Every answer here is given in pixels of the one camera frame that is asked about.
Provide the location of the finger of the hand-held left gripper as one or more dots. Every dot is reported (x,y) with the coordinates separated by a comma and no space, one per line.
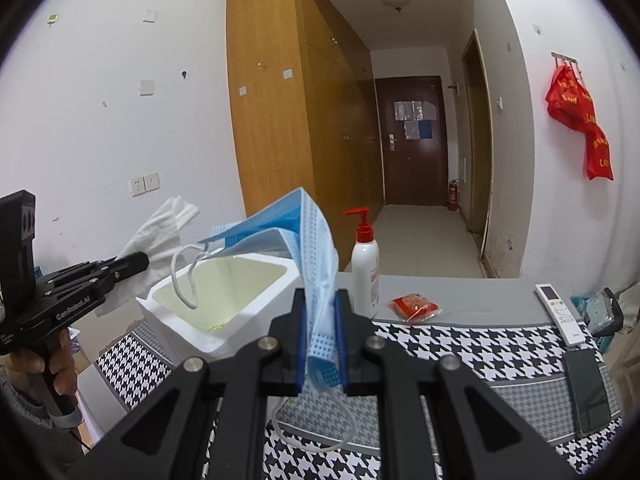
(127,258)
(125,272)

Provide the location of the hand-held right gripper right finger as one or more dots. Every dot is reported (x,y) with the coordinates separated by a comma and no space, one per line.
(342,340)

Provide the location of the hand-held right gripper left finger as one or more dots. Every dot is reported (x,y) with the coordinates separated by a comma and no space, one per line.
(300,340)

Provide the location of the white paper tissue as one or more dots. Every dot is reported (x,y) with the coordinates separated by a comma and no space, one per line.
(155,240)

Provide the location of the light blue face mask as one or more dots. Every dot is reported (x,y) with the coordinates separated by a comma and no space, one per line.
(320,280)

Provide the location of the green printed packet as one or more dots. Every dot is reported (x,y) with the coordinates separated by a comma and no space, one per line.
(218,328)

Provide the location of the white foam box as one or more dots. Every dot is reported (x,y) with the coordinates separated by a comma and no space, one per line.
(235,285)

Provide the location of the person's left forearm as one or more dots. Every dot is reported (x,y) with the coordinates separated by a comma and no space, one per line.
(20,405)

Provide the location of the person's left hand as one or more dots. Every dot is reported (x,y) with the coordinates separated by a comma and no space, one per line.
(60,360)

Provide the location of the white pump lotion bottle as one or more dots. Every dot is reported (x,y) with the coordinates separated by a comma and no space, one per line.
(365,270)

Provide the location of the red snack packet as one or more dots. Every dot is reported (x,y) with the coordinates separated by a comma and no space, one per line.
(414,306)

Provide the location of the houndstooth tablecloth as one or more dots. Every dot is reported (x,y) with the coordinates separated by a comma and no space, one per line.
(500,350)

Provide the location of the red fire extinguisher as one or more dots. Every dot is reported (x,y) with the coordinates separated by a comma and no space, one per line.
(453,195)

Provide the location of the dark brown door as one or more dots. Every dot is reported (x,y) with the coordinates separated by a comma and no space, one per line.
(415,170)

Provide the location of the wooden wardrobe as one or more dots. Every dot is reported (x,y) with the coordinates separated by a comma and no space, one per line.
(285,110)

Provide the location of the white remote control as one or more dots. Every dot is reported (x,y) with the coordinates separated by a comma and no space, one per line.
(560,317)

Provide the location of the blue paper notice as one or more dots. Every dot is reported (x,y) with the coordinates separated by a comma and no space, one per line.
(424,129)

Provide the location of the white paper notice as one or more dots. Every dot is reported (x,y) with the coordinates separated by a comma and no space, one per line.
(412,110)

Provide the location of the black smartphone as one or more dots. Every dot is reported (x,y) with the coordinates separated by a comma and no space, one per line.
(590,395)

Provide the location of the red plastic bag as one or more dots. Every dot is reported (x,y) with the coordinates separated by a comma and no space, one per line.
(570,100)
(599,157)

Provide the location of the ceiling lamp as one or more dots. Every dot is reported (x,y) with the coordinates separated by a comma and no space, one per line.
(395,0)

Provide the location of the white wall socket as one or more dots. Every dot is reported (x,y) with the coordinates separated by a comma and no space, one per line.
(145,184)

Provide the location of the white wall plate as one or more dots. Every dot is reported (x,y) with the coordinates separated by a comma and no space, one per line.
(146,87)
(149,15)

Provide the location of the wooden side door frame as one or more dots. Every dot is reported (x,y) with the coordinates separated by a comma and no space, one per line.
(477,150)

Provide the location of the black wall bracket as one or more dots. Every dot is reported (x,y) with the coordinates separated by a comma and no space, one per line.
(452,87)

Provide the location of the metal wall hook rack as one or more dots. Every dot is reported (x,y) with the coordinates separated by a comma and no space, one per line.
(565,57)

